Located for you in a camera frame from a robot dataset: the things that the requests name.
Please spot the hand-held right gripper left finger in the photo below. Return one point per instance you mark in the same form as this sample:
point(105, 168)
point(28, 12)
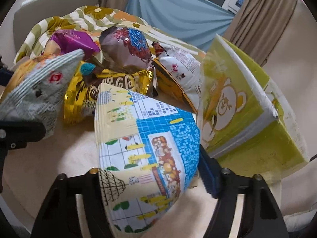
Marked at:
point(74, 191)

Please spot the white fluffy cloth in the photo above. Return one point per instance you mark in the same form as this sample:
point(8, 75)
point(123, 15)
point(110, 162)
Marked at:
point(297, 220)

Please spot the blue curtain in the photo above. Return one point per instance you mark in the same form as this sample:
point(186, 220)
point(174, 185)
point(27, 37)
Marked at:
point(173, 10)

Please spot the white blue printed snack bag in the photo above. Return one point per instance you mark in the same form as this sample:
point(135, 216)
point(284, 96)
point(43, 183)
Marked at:
point(148, 141)

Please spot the brown snack bag blue print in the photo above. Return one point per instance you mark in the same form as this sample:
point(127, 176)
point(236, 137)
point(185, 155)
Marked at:
point(123, 52)

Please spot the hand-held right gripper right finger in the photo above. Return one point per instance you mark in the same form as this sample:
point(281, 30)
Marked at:
point(209, 173)

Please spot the white orange snack bag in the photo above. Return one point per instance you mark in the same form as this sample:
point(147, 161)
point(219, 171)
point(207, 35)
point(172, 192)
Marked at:
point(180, 67)

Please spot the white table with floral top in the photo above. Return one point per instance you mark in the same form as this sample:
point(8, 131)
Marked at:
point(62, 148)

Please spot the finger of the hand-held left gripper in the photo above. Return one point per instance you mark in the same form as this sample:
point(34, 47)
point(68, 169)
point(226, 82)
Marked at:
point(22, 131)
point(88, 69)

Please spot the gold snack packet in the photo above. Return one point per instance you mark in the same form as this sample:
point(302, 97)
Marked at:
point(79, 99)

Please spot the green striped floral blanket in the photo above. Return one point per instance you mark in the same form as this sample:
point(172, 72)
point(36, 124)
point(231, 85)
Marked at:
point(81, 19)

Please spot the green bear print box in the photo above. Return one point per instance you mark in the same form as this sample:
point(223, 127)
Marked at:
point(247, 109)

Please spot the grey striped snack bag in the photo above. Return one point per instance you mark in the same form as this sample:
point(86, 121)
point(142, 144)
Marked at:
point(42, 86)

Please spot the purple snack packet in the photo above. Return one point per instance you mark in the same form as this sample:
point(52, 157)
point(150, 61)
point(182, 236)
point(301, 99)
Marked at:
point(74, 41)

